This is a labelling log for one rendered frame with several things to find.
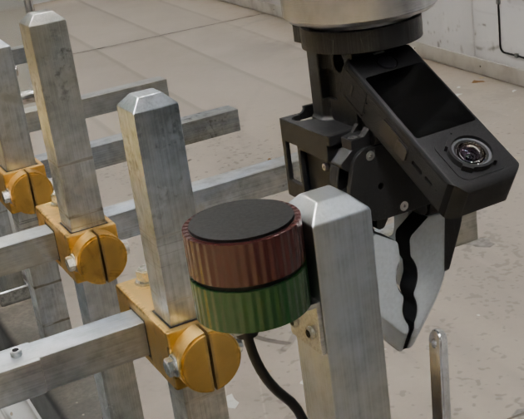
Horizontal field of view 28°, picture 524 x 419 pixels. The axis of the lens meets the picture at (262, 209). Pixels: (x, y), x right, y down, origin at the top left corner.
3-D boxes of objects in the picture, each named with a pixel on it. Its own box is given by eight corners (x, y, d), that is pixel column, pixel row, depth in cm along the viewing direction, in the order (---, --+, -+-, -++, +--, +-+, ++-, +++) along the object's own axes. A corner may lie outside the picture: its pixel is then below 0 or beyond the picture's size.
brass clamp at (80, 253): (93, 234, 113) (84, 191, 111) (137, 274, 101) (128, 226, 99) (38, 251, 110) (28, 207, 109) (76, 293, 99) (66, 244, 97)
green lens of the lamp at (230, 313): (277, 269, 57) (272, 233, 56) (333, 308, 52) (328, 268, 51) (177, 303, 55) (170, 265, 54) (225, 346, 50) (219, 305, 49)
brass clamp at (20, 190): (32, 179, 134) (23, 141, 132) (62, 206, 123) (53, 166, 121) (-16, 191, 132) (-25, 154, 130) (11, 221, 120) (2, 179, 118)
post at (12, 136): (80, 393, 137) (1, 34, 120) (88, 404, 134) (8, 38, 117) (55, 402, 136) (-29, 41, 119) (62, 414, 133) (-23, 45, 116)
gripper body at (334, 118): (384, 174, 71) (368, -3, 66) (462, 208, 63) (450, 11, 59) (285, 205, 68) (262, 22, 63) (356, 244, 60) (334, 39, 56)
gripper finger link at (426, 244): (401, 308, 72) (389, 183, 69) (453, 339, 67) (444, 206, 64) (363, 322, 71) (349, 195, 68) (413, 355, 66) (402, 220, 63)
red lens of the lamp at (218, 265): (271, 228, 56) (266, 189, 56) (328, 262, 51) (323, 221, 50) (170, 260, 54) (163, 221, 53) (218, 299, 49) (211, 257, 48)
